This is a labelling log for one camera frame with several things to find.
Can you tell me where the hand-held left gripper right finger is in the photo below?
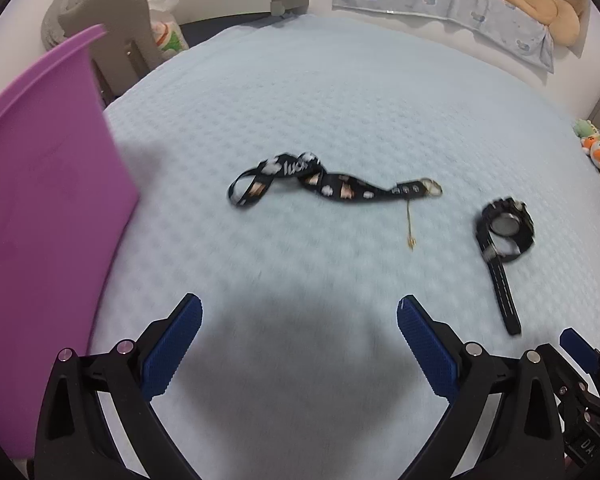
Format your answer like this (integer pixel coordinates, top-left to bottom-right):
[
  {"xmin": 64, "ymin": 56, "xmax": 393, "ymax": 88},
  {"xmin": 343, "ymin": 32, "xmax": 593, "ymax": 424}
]
[{"xmin": 396, "ymin": 295, "xmax": 566, "ymax": 480}]

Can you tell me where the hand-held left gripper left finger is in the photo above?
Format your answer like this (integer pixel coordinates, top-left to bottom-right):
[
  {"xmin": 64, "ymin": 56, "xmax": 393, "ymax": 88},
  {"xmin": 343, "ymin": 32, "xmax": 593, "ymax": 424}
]
[{"xmin": 34, "ymin": 293, "xmax": 204, "ymax": 480}]

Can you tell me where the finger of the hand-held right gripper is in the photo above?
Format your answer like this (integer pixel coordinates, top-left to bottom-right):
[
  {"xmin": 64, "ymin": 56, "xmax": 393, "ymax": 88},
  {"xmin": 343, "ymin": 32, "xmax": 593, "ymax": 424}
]
[{"xmin": 550, "ymin": 327, "xmax": 600, "ymax": 403}]

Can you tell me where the thin gold chain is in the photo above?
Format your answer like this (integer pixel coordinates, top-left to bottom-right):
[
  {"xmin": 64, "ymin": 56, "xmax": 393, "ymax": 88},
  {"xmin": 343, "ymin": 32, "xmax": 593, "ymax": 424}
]
[{"xmin": 405, "ymin": 195, "xmax": 421, "ymax": 251}]

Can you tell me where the black wrist watch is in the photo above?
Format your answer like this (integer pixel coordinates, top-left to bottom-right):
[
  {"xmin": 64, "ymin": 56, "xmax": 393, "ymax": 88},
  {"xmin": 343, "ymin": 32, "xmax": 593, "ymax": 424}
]
[{"xmin": 475, "ymin": 197, "xmax": 536, "ymax": 337}]

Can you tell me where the purple plastic bin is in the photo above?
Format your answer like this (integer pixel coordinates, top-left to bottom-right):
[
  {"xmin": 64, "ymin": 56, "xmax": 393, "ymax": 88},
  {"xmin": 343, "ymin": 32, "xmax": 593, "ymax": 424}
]
[{"xmin": 0, "ymin": 24, "xmax": 142, "ymax": 456}]

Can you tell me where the black cloud print lanyard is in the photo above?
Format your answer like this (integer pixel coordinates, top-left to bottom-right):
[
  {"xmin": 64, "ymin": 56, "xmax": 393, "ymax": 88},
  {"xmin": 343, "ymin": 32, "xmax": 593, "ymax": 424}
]
[{"xmin": 227, "ymin": 151, "xmax": 443, "ymax": 208}]

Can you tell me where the green plush toy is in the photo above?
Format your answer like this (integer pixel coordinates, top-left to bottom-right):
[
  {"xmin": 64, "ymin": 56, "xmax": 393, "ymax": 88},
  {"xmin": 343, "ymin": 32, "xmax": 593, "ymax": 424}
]
[{"xmin": 573, "ymin": 117, "xmax": 600, "ymax": 140}]

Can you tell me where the light blue fleece blanket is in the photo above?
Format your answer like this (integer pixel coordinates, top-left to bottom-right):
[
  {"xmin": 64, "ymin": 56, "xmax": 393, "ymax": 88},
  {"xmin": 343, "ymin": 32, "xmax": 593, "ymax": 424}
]
[{"xmin": 87, "ymin": 14, "xmax": 600, "ymax": 480}]

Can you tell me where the white plastic bag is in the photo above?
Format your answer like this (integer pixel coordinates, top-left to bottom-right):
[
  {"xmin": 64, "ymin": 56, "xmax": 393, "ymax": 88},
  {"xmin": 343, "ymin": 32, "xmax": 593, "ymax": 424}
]
[{"xmin": 147, "ymin": 0, "xmax": 191, "ymax": 53}]

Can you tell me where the large tan plush bear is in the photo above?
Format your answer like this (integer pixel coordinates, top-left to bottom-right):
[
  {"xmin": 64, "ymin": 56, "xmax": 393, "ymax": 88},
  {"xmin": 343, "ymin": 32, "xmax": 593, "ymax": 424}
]
[{"xmin": 437, "ymin": 0, "xmax": 586, "ymax": 46}]

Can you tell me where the grey upholstered chair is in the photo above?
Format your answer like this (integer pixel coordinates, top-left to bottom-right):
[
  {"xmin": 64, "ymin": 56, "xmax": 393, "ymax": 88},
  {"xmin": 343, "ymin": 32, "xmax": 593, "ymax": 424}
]
[{"xmin": 41, "ymin": 0, "xmax": 163, "ymax": 103}]

